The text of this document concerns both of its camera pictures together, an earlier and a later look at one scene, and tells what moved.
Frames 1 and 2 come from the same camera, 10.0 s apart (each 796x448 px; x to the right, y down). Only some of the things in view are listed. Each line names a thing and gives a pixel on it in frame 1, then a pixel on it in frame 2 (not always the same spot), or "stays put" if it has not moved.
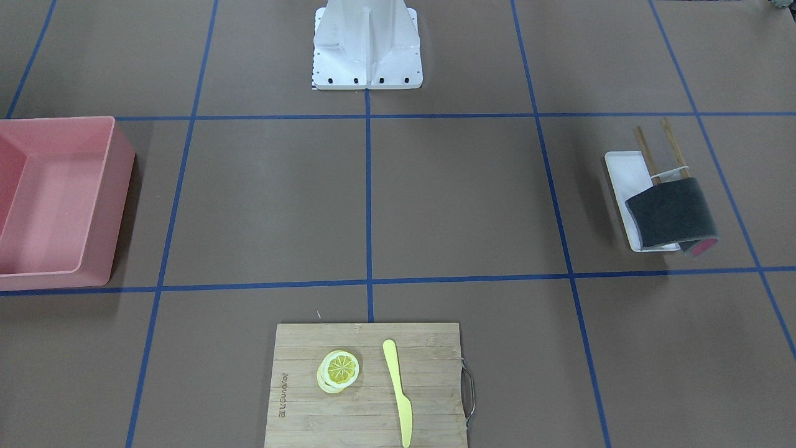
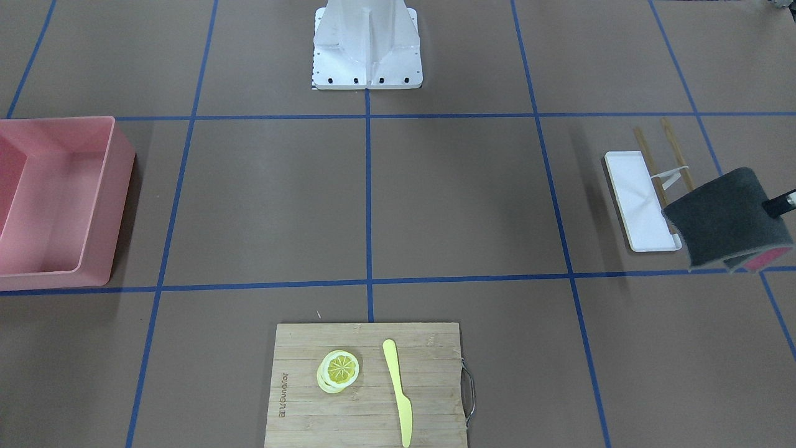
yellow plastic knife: (390, 356) stays put
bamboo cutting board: (431, 374) stays put
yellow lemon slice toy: (338, 369) stays put
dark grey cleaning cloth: (678, 213) → (727, 222)
